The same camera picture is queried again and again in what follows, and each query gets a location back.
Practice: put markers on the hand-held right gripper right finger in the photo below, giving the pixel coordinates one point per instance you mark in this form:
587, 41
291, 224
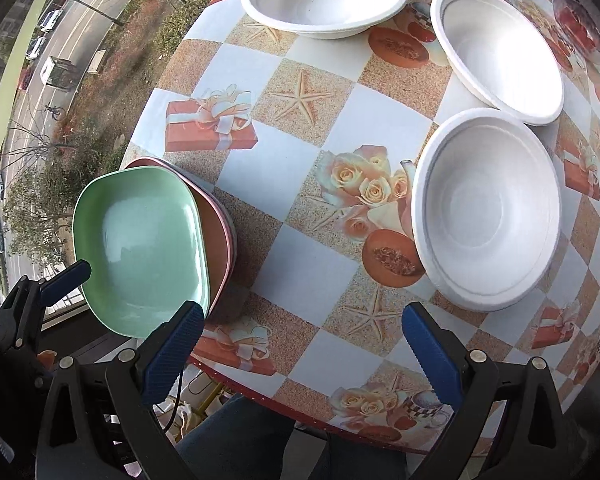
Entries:
427, 355

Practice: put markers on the dark window frame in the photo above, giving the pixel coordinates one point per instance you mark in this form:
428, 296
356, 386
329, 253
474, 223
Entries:
100, 347

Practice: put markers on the person's leg in jeans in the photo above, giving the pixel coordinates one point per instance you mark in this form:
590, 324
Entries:
230, 440
365, 460

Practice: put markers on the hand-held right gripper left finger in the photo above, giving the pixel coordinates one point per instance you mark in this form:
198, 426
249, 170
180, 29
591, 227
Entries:
172, 355

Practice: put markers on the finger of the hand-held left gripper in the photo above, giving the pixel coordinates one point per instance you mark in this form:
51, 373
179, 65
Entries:
67, 277

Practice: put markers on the pale green window strip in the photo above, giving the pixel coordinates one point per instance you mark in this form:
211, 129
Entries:
15, 75

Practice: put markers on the printed checkered tablecloth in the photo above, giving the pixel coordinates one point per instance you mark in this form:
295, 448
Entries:
290, 270

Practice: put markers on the green square plate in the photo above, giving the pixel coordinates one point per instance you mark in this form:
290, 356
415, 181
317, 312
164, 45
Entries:
140, 250

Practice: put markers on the pink square plate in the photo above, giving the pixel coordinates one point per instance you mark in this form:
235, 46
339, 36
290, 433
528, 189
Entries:
216, 240

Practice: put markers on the glass dish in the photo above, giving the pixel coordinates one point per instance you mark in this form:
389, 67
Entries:
580, 27

